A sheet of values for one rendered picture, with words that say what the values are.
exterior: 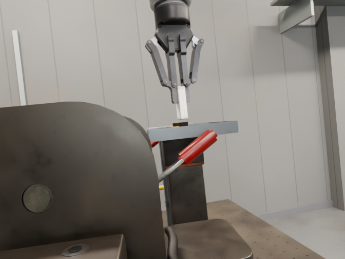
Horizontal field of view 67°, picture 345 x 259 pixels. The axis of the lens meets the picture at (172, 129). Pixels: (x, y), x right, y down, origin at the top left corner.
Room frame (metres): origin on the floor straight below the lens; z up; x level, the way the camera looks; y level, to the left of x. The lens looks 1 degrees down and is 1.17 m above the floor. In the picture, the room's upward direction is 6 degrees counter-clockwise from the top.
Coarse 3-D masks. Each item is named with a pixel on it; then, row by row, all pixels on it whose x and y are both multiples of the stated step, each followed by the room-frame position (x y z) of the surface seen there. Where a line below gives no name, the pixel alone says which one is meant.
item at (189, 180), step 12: (168, 144) 0.52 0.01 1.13; (180, 144) 0.52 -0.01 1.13; (168, 156) 0.52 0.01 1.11; (180, 168) 0.52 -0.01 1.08; (192, 168) 0.52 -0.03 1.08; (168, 180) 0.53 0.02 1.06; (180, 180) 0.52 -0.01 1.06; (192, 180) 0.52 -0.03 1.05; (168, 192) 0.57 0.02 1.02; (180, 192) 0.52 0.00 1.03; (192, 192) 0.52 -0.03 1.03; (204, 192) 0.53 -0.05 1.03; (180, 204) 0.52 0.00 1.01; (192, 204) 0.52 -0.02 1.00; (204, 204) 0.52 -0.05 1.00; (180, 216) 0.52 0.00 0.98; (192, 216) 0.52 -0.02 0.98; (204, 216) 0.52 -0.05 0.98
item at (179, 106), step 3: (177, 87) 0.55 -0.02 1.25; (180, 87) 0.55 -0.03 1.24; (180, 90) 0.55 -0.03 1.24; (180, 93) 0.55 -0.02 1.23; (180, 96) 0.54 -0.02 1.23; (180, 99) 0.54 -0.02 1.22; (180, 102) 0.54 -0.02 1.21; (177, 105) 0.56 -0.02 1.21; (180, 105) 0.55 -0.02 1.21; (177, 108) 0.57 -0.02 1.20; (180, 108) 0.55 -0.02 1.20; (183, 108) 0.55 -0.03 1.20; (177, 111) 0.57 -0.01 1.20; (180, 111) 0.55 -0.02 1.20; (183, 111) 0.55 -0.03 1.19; (177, 114) 0.57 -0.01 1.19; (180, 114) 0.55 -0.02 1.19; (183, 114) 0.55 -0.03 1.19; (180, 117) 0.55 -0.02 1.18; (183, 117) 0.55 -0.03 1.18
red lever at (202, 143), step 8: (200, 136) 0.35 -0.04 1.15; (208, 136) 0.34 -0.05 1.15; (216, 136) 0.35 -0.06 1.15; (192, 144) 0.34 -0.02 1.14; (200, 144) 0.34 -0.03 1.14; (208, 144) 0.34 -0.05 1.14; (184, 152) 0.34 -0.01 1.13; (192, 152) 0.34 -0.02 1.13; (200, 152) 0.34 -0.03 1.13; (184, 160) 0.34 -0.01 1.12; (192, 160) 0.34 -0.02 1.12; (168, 168) 0.34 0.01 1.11; (176, 168) 0.34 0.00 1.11; (160, 176) 0.34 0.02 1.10
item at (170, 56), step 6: (168, 36) 0.54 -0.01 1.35; (168, 42) 0.54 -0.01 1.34; (168, 48) 0.54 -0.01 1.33; (174, 48) 0.54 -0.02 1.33; (168, 54) 0.55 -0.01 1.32; (174, 54) 0.55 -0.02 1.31; (168, 60) 0.55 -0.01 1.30; (174, 60) 0.55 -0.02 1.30; (168, 66) 0.56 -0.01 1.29; (174, 66) 0.55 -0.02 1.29; (168, 72) 0.56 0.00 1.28; (174, 72) 0.55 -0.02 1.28; (168, 78) 0.57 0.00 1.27; (174, 78) 0.55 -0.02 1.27; (174, 84) 0.54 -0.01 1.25
